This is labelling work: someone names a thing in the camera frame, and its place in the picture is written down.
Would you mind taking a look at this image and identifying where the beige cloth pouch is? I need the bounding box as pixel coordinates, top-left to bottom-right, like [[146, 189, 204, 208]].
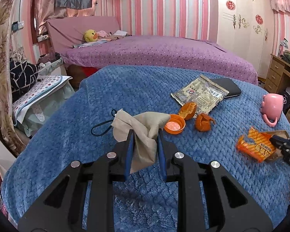
[[90, 108, 172, 175]]

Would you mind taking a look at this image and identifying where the orange plastic cap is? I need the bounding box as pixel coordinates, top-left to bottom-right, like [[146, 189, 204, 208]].
[[164, 114, 186, 135]]

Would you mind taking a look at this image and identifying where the orange snack wrapper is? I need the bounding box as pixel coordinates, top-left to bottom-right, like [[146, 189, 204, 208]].
[[236, 127, 276, 163]]

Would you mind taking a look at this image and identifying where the orange peel piece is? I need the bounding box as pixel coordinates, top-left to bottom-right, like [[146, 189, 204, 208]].
[[195, 113, 216, 132], [178, 102, 197, 120]]

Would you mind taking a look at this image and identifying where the pink metal-lined mug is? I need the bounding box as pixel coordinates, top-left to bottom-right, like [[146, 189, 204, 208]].
[[260, 93, 283, 127]]

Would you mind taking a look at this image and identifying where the blue knitted blanket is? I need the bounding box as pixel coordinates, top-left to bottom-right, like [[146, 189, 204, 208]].
[[2, 66, 290, 231]]

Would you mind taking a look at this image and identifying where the wooden desk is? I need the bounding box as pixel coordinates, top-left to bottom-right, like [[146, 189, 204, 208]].
[[264, 54, 290, 123]]

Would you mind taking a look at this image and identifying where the grey printed snack packet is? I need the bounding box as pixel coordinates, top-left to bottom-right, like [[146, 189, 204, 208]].
[[171, 75, 229, 118]]

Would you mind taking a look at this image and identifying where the black smartphone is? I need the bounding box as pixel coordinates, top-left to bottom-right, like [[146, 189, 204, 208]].
[[212, 78, 241, 98]]

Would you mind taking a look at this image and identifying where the desk lamp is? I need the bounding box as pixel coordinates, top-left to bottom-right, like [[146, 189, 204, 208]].
[[278, 38, 289, 57]]

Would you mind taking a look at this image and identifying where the dotted ironing board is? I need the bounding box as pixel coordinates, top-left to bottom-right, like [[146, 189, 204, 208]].
[[12, 75, 72, 126]]

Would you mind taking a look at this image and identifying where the purple dotted bed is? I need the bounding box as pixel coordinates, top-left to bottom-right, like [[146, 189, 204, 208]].
[[46, 16, 257, 84]]

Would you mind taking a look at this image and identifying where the yellow duck plush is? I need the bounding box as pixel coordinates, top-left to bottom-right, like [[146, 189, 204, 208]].
[[84, 29, 98, 43]]

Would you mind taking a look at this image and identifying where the black patterned bag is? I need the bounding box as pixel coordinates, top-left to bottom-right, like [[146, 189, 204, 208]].
[[10, 59, 39, 101]]

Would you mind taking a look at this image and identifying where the white wardrobe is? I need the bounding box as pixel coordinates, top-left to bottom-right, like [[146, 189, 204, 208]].
[[217, 0, 275, 78]]

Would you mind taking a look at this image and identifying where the floral curtain left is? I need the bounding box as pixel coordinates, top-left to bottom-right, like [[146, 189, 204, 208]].
[[0, 0, 26, 157]]

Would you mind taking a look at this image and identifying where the pink window curtain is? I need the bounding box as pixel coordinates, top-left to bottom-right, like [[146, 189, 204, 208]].
[[32, 0, 97, 36]]

